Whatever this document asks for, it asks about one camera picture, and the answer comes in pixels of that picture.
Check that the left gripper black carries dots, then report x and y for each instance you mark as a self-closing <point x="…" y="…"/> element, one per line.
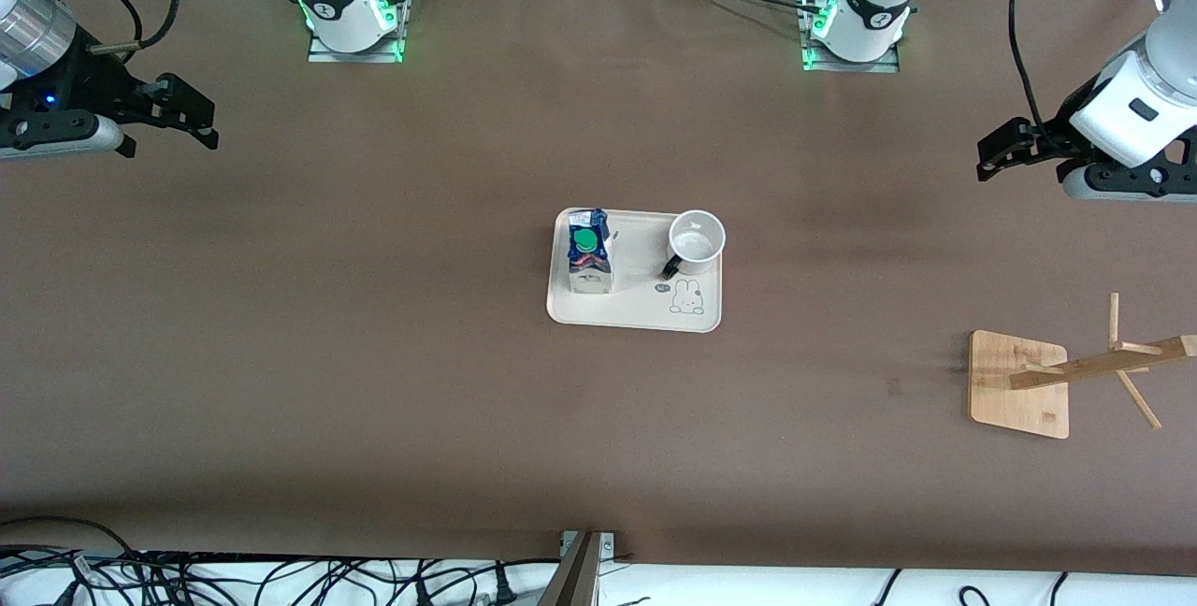
<point x="1045" y="140"/>

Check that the cream tray with rabbit print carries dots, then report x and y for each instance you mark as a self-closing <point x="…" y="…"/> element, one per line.
<point x="636" y="302"/>

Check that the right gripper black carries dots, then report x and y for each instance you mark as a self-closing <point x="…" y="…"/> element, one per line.
<point x="95" y="84"/>

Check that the aluminium profile bracket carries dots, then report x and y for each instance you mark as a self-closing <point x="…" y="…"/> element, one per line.
<point x="580" y="573"/>

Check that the blue milk carton green cap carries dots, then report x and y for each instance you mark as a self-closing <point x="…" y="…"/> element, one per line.
<point x="589" y="260"/>

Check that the brown table cover sheet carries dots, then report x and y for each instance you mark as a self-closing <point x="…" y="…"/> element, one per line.
<point x="598" y="447"/>

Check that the wooden mug stand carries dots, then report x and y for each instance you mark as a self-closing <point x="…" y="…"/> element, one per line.
<point x="1015" y="396"/>

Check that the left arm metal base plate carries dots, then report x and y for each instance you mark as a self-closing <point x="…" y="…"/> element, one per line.
<point x="851" y="66"/>

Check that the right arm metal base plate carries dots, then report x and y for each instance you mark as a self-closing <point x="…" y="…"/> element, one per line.
<point x="355" y="54"/>

